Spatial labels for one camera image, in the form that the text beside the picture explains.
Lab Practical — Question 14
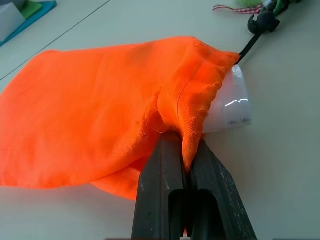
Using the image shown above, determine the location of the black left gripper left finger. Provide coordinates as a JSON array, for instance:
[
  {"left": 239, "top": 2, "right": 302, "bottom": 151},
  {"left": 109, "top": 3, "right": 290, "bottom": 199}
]
[{"left": 131, "top": 131, "right": 189, "bottom": 240}]

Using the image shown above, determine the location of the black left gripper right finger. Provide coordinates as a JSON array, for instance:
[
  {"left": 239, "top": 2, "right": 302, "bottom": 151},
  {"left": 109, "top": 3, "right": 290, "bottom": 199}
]
[{"left": 188, "top": 138, "right": 258, "bottom": 240}]

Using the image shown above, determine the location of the white plastic tube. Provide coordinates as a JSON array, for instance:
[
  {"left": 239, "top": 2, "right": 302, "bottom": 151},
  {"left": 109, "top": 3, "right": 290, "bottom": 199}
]
[{"left": 201, "top": 64, "right": 253, "bottom": 135}]

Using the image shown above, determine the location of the orange fabric drawstring pouch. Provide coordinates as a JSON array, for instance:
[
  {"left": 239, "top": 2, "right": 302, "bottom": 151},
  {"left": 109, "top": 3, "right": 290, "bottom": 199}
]
[{"left": 0, "top": 35, "right": 241, "bottom": 201}]

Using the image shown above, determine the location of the red white checkered ribbon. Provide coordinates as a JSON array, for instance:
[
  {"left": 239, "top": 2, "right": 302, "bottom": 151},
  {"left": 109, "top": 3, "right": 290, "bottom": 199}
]
[{"left": 212, "top": 3, "right": 265, "bottom": 14}]

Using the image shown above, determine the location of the green fuzzy item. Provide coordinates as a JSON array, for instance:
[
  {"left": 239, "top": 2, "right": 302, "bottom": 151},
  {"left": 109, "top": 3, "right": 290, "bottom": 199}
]
[{"left": 234, "top": 0, "right": 266, "bottom": 7}]

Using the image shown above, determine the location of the green paper sheet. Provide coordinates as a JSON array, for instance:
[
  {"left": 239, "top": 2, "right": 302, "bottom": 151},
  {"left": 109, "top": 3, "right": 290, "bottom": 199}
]
[{"left": 20, "top": 0, "right": 46, "bottom": 20}]

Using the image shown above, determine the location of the white box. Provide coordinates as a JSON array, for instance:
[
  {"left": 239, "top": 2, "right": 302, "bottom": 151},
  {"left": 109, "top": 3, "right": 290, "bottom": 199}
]
[{"left": 0, "top": 0, "right": 28, "bottom": 42}]

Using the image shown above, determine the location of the black drawstring cord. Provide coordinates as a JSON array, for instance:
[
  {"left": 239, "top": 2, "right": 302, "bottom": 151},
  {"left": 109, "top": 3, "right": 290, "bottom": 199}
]
[{"left": 237, "top": 32, "right": 263, "bottom": 62}]

